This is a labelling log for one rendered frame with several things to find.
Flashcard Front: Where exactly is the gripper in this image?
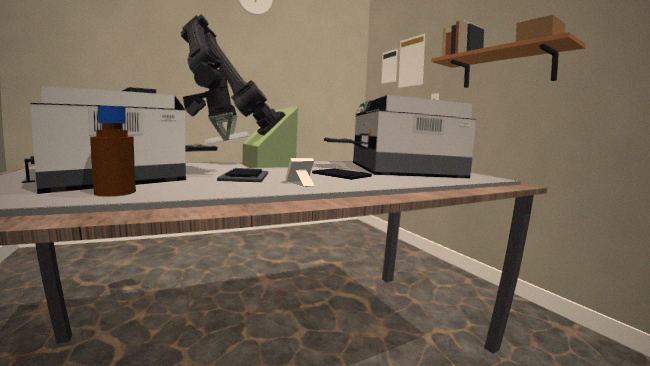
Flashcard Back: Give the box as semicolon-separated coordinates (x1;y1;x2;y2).
208;88;237;141

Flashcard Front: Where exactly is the white multiwell plate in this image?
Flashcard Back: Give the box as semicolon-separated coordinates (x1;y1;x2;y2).
204;132;248;145

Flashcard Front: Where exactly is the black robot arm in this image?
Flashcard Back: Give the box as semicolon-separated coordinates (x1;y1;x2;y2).
181;14;285;135

